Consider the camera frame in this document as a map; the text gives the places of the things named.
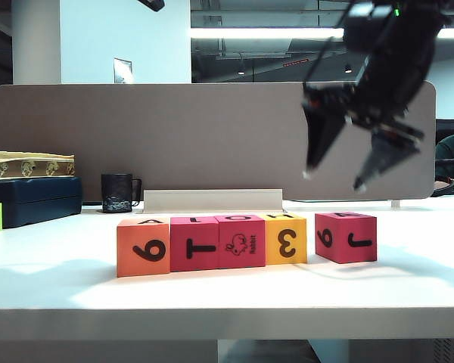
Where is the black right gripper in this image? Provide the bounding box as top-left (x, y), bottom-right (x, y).
top-left (302, 74), bottom-right (426, 192)

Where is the red letter J foam block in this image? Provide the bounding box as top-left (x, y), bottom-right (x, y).
top-left (314, 211), bottom-right (378, 264)

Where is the yellow number 3 foam block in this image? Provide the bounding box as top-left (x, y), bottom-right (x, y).
top-left (263, 212), bottom-right (309, 265)

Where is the red rabbit foam block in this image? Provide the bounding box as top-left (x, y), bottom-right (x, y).
top-left (216, 214), bottom-right (268, 270)

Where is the red letter T foam block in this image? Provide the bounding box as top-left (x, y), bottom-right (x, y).
top-left (169, 215), bottom-right (221, 273)

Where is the orange monkey foam block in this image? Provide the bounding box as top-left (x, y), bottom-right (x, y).
top-left (116, 218), bottom-right (172, 278)

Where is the grey desk divider panel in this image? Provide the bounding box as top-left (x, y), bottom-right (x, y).
top-left (0, 81), bottom-right (437, 202)

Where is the black mug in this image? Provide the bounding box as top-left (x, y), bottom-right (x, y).
top-left (100, 173), bottom-right (143, 215)

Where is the yellow printed box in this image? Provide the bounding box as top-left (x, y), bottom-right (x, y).
top-left (0, 150), bottom-right (76, 180)

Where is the dark blue case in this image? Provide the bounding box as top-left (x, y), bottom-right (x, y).
top-left (0, 176), bottom-right (83, 230)

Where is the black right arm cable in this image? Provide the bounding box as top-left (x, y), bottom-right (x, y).
top-left (303, 7), bottom-right (346, 87)

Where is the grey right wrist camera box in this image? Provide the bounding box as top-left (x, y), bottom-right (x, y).
top-left (342, 2), bottom-right (389, 52)

